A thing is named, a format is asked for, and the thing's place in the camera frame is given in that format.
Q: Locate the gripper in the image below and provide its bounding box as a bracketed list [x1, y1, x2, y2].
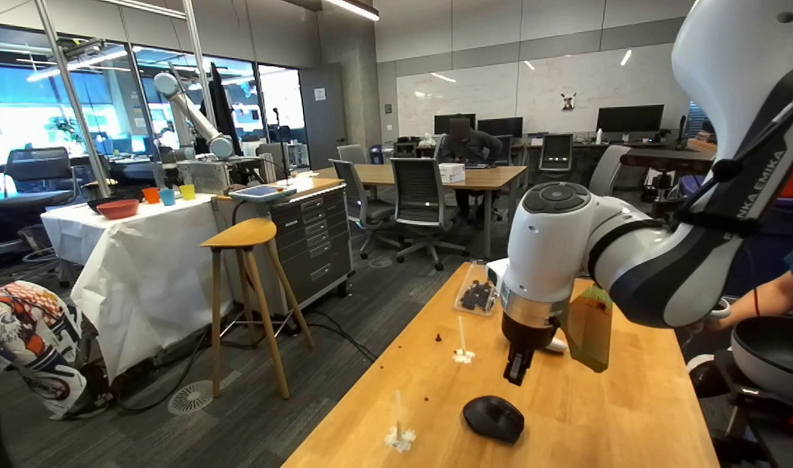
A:
[502, 312, 558, 386]

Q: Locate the person's forearm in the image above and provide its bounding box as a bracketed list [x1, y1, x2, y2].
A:
[707, 235, 793, 332]

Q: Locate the black computer mouse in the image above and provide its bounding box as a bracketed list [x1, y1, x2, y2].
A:
[463, 395, 525, 445]

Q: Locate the white stick on base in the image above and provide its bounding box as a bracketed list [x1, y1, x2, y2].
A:
[383, 390, 417, 453]
[452, 316, 476, 364]

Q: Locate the olive translucent plastic piece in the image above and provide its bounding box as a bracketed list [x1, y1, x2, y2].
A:
[561, 284, 614, 374]

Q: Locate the clear box of black parts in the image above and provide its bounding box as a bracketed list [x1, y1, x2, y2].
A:
[454, 261, 502, 317]

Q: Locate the wooden table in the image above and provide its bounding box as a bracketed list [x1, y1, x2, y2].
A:
[313, 163, 528, 259]

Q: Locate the hand controller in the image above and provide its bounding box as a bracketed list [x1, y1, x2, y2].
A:
[699, 297, 733, 324]

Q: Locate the person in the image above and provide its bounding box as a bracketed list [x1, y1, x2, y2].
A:
[437, 116, 503, 223]

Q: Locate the black cart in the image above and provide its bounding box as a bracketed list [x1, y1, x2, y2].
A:
[686, 353, 793, 468]

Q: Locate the row of monitors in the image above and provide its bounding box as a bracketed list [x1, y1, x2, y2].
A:
[434, 113, 525, 139]

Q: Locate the grey drawer cabinet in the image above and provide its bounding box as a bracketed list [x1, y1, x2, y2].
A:
[214, 177, 354, 313]

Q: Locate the grey frying pan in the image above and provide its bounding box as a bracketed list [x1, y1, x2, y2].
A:
[731, 315, 793, 409]

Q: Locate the monitor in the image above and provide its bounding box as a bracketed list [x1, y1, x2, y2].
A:
[596, 104, 666, 135]

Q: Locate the whiteboard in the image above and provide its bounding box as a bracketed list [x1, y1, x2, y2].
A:
[396, 42, 691, 138]

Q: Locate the wooden stool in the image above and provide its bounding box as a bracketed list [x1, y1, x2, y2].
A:
[200, 218, 315, 400]

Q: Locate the tablet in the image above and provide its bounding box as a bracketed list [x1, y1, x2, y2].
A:
[228, 184, 298, 204]

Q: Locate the grey door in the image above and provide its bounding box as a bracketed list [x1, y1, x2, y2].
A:
[298, 62, 347, 172]

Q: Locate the metal box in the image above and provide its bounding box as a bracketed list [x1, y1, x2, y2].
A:
[175, 156, 268, 195]

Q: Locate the table with white cloth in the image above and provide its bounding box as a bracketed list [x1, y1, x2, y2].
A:
[40, 194, 236, 383]

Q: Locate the red bowl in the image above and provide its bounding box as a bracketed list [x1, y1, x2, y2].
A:
[96, 199, 140, 220]

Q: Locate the black bowl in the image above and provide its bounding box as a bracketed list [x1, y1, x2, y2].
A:
[86, 188, 145, 213]

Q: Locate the patterned fabric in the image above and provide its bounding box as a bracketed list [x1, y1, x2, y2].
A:
[0, 280, 90, 421]

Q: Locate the black office chair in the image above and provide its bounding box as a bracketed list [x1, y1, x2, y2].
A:
[0, 147, 80, 255]

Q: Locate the black cable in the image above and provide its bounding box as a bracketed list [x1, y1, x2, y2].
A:
[114, 304, 379, 413]

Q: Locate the metal frame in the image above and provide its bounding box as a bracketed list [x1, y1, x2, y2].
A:
[32, 0, 218, 198]

